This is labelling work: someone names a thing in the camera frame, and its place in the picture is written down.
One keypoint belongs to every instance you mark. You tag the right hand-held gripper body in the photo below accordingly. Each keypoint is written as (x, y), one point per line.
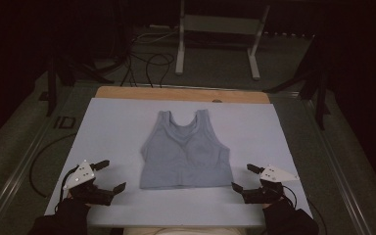
(272, 174)

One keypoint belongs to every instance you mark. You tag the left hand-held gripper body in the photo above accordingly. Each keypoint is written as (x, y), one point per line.
(82, 176)

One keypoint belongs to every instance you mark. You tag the grey-blue sports crop top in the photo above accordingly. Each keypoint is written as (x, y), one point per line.
(182, 163)

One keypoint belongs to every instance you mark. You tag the person's left hand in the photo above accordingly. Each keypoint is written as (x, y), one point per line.
(73, 209)

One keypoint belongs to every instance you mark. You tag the person's right hand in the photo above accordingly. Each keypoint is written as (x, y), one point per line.
(277, 210)

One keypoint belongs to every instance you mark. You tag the light blue table mat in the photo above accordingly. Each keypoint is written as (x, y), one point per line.
(111, 130)

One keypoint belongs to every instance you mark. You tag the black tripod stand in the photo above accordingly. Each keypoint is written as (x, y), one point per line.
(318, 81)
(52, 84)

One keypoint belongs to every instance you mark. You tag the wooden table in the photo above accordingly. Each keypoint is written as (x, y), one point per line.
(163, 94)

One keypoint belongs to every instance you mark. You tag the white metal stand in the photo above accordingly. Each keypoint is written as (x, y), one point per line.
(222, 24)

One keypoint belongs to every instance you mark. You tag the white power strip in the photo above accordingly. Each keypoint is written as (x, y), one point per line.
(159, 27)

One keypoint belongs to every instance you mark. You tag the metal floor rail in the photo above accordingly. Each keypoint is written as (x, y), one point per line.
(16, 176)
(333, 163)

